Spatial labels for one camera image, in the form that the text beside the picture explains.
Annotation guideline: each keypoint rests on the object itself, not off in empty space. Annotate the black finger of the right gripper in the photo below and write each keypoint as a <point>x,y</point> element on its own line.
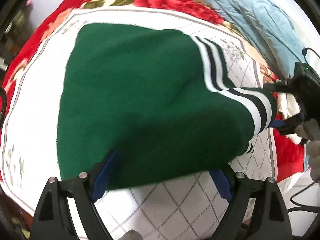
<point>291,125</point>
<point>278,87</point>

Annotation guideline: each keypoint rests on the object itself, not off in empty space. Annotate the white quilted mat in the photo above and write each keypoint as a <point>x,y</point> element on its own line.
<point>185,208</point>

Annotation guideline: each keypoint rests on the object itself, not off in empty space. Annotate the light blue quilt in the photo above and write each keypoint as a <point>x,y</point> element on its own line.
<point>267,28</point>

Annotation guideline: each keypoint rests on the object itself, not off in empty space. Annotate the white gloved right hand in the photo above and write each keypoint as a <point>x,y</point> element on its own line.
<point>308,129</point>

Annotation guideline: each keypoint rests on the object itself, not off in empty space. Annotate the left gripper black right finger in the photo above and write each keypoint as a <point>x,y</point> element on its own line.
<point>256,207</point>

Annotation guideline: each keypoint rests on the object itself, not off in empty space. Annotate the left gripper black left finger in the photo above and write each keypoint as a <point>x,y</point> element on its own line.
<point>52,218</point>

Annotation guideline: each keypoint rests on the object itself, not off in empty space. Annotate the green and cream varsity jacket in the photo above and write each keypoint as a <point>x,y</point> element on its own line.
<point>163,99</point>

